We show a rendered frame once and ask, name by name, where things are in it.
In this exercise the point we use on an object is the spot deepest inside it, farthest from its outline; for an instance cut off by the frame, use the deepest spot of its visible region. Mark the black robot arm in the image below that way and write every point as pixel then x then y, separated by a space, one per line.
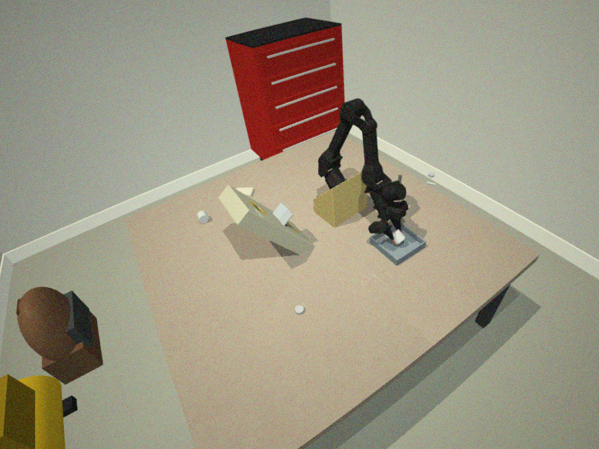
pixel 372 171

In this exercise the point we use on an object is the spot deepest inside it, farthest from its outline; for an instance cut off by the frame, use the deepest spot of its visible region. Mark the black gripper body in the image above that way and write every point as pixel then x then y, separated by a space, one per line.
pixel 382 225

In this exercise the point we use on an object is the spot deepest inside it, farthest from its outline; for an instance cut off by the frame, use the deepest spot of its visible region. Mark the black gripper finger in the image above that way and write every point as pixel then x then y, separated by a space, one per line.
pixel 396 223
pixel 388 232

